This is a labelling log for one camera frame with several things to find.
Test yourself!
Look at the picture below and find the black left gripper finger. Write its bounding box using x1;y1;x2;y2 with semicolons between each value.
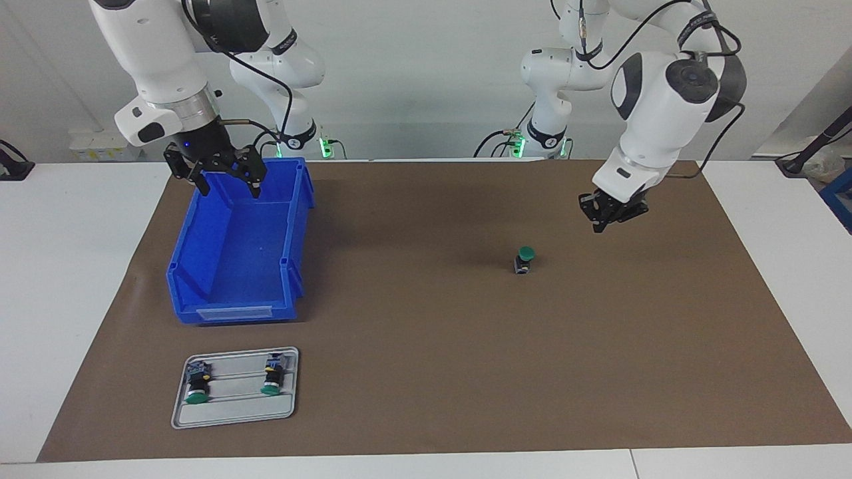
614;202;651;225
577;192;605;234

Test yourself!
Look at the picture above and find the blue plastic storage bin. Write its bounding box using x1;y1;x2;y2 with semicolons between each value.
165;157;315;327

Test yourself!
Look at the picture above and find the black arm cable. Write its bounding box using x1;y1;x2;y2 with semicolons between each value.
549;0;746;180
180;0;295;160

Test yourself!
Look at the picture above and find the brown table mat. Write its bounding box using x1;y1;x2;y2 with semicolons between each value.
37;158;852;463

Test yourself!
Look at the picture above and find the black stand pole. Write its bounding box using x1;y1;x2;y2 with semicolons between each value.
775;105;852;177

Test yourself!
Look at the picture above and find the clear plastic bag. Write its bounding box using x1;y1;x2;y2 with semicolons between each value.
805;145;847;184

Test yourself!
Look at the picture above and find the grey metal tray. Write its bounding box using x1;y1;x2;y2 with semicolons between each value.
171;347;300;430

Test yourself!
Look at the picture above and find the blue crate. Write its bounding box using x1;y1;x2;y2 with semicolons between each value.
820;168;852;235

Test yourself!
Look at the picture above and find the black base cable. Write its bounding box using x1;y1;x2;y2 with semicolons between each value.
473;100;534;159

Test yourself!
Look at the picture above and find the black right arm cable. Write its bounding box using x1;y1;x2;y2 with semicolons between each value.
180;0;295;160

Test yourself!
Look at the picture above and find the white wall socket box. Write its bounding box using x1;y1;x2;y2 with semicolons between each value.
69;128;144;162

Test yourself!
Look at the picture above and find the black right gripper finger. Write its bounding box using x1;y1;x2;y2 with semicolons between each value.
227;142;268;199
163;148;211;196

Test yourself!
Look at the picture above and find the black clamp mount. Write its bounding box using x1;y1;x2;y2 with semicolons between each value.
0;138;35;182

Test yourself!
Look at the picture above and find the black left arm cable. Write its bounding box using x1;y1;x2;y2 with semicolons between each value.
549;0;746;180

